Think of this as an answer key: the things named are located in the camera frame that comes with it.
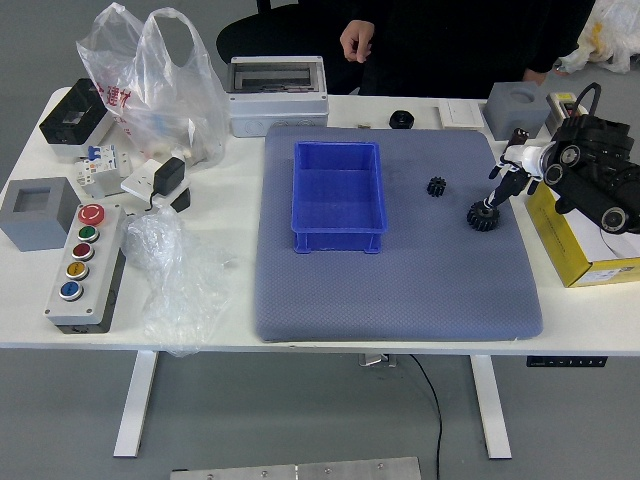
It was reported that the person's right hand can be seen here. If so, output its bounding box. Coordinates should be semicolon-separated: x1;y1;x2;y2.
339;20;375;64

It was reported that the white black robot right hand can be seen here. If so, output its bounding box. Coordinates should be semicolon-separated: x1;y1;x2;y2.
482;142;551;211

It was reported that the big black gear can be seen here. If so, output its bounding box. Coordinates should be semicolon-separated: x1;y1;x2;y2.
466;199;501;233

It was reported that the grey enclosure with clear lid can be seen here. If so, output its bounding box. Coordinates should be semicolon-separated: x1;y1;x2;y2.
225;55;330;139

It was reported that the blue plastic box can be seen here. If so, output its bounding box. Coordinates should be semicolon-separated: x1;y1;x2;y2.
290;140;390;256

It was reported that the clear plastic bag red print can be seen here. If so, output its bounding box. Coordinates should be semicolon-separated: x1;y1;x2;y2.
75;2;232;171

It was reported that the yellow white cardboard box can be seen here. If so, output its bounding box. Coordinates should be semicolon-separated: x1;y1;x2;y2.
524;182;640;290

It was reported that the grey block round hole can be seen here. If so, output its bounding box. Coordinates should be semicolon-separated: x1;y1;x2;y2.
483;82;550;141

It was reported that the white yellow plush toy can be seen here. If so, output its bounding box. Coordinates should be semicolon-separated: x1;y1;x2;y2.
557;0;640;75

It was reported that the person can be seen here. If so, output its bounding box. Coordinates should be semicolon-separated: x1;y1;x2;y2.
344;0;599;100

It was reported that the grey-blue padded mat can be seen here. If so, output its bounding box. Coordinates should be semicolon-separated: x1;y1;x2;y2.
253;124;545;344

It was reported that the black table control panel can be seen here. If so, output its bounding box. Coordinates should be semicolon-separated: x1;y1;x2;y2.
527;355;608;369

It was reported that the black power adapter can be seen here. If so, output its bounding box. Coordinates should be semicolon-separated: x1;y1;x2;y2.
148;156;187;211

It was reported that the white table leg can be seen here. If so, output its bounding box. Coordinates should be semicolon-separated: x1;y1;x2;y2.
112;349;160;459
469;353;514;460

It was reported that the white blue circuit breaker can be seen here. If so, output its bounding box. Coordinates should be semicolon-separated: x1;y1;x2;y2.
85;143;132;182

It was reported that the white orange terminal block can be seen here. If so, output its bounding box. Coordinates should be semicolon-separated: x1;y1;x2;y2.
74;158;107;199

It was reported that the crumpled clear plastic film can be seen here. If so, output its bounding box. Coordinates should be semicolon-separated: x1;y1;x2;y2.
121;204;236;358

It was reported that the grey block square recess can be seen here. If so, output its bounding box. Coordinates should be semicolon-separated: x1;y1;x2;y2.
0;176;75;253

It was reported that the grey five-button control station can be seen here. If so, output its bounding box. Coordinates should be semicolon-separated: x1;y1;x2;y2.
43;202;127;335

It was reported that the grey switch box red button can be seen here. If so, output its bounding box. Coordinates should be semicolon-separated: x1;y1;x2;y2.
544;92;586;136

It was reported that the white wall switch plate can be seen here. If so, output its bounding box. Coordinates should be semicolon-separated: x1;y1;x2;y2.
438;98;487;130

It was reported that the metal bracket under table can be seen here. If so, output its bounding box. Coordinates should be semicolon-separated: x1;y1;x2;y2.
358;353;399;369

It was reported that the white wall socket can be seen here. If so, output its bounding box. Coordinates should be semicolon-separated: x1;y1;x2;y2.
120;158;192;207

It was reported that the black floor cable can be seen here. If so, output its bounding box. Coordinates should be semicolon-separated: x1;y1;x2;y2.
409;353;445;480

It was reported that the black white enclosure box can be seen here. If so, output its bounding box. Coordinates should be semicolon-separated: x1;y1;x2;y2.
38;78;117;160

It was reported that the metal base plate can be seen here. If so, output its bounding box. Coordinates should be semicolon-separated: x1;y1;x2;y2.
169;456;422;480

